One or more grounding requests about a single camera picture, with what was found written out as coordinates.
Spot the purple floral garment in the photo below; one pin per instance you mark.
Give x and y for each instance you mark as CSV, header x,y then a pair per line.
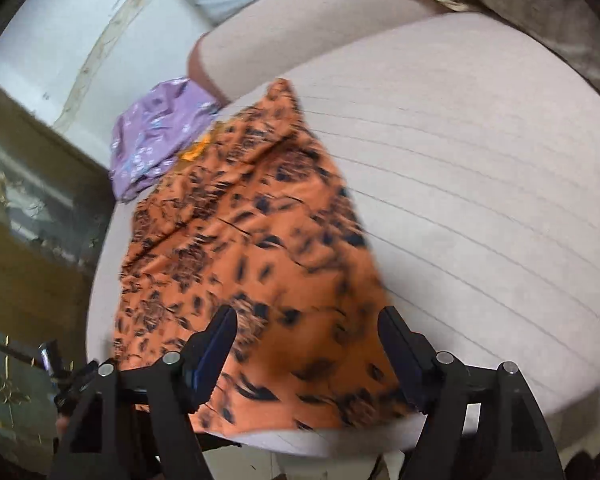
x,y
155,130

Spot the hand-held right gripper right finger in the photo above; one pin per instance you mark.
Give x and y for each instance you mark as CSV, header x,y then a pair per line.
x,y
402,360

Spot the glass coffee table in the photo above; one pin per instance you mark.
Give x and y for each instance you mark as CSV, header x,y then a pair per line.
x,y
25,230

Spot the orange black floral garment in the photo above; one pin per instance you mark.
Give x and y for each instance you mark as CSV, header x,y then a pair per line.
x,y
260,240

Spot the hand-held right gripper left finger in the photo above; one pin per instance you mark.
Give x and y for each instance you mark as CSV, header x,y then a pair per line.
x,y
214,357

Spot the beige pink sofa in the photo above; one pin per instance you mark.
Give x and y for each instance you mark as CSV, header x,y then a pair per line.
x,y
480,170

